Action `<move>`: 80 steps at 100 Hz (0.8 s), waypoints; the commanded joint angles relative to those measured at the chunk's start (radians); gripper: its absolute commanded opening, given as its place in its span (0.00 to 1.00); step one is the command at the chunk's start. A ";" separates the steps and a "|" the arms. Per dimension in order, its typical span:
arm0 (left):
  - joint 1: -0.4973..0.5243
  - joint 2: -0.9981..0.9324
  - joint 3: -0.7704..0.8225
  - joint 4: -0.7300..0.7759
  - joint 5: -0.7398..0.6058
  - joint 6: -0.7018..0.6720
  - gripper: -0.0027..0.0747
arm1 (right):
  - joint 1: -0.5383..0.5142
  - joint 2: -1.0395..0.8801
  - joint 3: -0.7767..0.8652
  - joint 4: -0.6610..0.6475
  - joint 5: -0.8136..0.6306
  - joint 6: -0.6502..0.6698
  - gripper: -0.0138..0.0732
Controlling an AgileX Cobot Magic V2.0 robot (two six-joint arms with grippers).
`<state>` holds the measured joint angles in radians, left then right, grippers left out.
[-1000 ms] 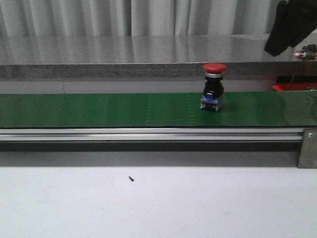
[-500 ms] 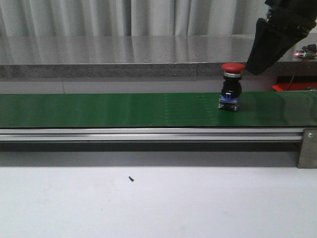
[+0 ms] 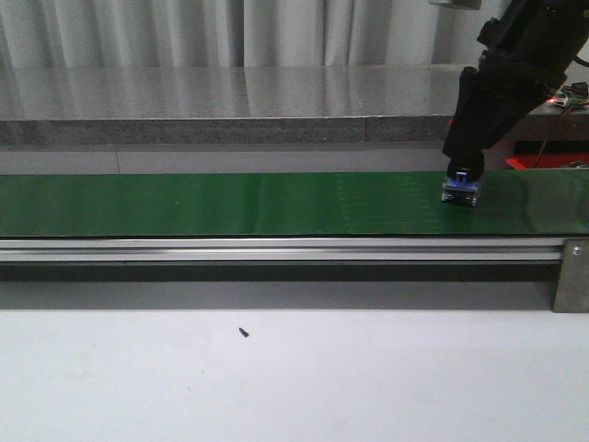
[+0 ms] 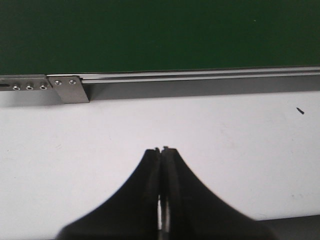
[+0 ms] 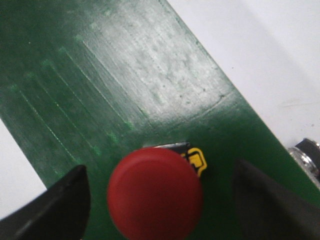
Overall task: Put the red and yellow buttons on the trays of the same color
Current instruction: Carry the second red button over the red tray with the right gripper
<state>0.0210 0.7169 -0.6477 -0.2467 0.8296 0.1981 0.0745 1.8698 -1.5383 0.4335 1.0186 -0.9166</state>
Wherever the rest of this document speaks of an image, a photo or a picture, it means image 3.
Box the red plastic tray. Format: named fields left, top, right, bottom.
left=505, top=153, right=588, bottom=170

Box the green conveyor belt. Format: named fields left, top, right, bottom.
left=1, top=169, right=588, bottom=238

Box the small green circuit board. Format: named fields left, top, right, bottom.
left=552, top=82, right=588, bottom=109

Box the steel conveyor support bracket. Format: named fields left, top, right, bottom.
left=553, top=238, right=589, bottom=313

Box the red and black wire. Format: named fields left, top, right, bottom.
left=533, top=103, right=574, bottom=170

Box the aluminium conveyor side rail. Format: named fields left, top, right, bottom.
left=1, top=237, right=565, bottom=264

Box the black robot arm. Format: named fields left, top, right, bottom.
left=443, top=1, right=588, bottom=182

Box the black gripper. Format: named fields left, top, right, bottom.
left=443, top=48, right=567, bottom=180

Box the grey pleated curtain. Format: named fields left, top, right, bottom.
left=1, top=1, right=506, bottom=68

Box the grey stone counter slab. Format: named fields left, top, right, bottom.
left=0, top=61, right=589, bottom=148

